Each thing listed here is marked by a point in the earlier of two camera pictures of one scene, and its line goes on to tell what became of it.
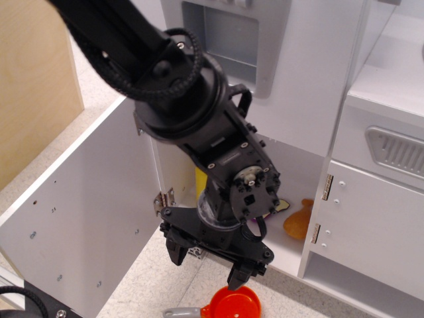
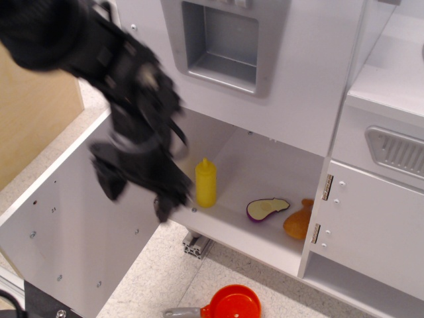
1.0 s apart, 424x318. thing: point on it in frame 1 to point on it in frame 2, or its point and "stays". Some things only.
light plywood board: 40,93 stays
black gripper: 243,245 to 148,165
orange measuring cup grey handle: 242,302 stays
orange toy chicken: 296,224 stays
